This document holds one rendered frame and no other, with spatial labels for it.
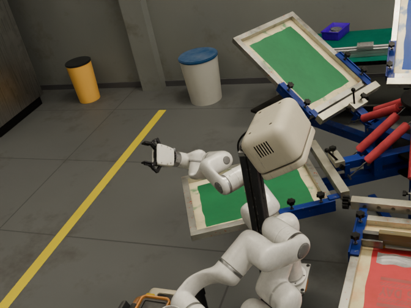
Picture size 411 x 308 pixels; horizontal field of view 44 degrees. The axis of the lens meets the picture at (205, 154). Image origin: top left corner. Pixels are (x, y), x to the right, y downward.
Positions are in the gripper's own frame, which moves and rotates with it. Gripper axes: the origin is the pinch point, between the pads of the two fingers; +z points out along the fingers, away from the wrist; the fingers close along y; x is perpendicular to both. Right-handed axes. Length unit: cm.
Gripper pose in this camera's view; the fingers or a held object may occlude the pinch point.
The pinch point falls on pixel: (144, 153)
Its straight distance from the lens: 233.5
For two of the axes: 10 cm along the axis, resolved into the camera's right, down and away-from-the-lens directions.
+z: -7.6, -1.7, -6.3
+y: 0.2, 9.6, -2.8
